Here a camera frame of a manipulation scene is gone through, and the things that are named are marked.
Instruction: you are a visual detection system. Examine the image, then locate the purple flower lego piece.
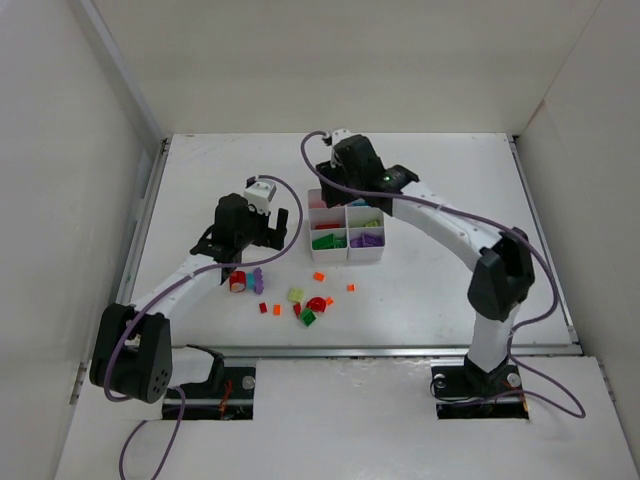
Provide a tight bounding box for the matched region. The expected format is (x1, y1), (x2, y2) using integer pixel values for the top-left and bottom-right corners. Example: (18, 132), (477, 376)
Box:
(247, 267), (264, 295)

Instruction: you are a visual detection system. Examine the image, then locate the green lego plate piece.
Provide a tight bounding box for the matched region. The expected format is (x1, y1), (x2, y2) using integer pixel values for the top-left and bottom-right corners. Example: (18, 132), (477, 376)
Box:
(311, 234), (336, 250)

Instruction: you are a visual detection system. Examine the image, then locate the green lego brick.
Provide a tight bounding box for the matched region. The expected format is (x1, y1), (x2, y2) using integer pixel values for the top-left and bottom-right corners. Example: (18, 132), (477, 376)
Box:
(333, 238), (347, 249)
(298, 308), (316, 327)

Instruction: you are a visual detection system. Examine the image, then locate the red cylinder lego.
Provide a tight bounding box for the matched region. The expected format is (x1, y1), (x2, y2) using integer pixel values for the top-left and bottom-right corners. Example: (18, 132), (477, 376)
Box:
(229, 270), (247, 293)

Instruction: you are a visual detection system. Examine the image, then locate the purple lego block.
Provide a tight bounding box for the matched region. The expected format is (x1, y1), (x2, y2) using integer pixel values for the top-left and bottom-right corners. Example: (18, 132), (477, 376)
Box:
(349, 237), (365, 248)

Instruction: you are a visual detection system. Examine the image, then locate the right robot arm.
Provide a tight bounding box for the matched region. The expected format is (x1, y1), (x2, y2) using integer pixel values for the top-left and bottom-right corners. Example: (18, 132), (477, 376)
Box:
(314, 129), (535, 391)

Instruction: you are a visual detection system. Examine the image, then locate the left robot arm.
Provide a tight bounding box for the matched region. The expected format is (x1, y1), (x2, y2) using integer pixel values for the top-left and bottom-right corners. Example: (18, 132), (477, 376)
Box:
(90, 194), (289, 404)

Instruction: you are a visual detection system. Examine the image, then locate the left white compartment tray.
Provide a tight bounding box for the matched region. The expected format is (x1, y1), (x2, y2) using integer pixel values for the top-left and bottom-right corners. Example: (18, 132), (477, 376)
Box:
(307, 189), (348, 263)

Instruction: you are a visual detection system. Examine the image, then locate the white compartment tray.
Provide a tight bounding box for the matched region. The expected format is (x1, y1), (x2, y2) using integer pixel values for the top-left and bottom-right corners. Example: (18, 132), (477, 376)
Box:
(307, 189), (348, 263)
(345, 201), (386, 263)

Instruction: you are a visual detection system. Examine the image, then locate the right white compartment tray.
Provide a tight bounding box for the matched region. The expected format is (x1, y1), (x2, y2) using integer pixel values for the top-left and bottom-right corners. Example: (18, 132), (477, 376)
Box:
(345, 201), (386, 263)

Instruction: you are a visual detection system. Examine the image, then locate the red dome lego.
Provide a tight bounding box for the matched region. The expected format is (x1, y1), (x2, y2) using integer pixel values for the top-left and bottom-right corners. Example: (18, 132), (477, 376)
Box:
(306, 296), (327, 313)

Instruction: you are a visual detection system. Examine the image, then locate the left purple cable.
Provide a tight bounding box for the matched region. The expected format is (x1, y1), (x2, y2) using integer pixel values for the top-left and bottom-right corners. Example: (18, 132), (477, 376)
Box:
(103, 174), (305, 480)

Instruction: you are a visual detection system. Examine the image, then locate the purple cable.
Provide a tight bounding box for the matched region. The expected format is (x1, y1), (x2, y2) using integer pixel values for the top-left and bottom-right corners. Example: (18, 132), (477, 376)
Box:
(299, 130), (587, 420)
(103, 174), (305, 480)

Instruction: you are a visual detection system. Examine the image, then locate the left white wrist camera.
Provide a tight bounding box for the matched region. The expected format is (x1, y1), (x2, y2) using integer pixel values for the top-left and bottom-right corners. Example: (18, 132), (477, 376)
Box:
(243, 177), (277, 216)

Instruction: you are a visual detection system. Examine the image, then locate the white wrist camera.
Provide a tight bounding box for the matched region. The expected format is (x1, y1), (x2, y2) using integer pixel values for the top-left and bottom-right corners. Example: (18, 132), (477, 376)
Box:
(322, 128), (353, 148)
(243, 177), (277, 216)

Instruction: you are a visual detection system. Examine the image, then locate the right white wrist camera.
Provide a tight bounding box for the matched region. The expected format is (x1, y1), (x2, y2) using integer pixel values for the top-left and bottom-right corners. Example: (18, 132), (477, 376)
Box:
(322, 128), (353, 148)

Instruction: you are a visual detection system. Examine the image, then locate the metal rail front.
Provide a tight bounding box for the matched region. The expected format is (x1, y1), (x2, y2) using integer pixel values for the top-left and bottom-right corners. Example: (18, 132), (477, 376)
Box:
(164, 345), (581, 360)

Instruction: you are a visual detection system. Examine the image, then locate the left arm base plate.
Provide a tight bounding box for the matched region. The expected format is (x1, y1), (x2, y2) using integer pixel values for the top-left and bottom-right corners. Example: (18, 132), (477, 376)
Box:
(181, 364), (256, 421)

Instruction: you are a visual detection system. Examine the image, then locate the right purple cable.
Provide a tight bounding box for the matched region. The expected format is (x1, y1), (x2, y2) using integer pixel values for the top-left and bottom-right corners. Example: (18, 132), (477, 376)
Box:
(299, 130), (587, 420)

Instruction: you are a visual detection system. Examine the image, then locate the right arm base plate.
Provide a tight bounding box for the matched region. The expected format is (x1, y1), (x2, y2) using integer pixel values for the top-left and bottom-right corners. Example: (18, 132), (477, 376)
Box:
(429, 364), (529, 420)

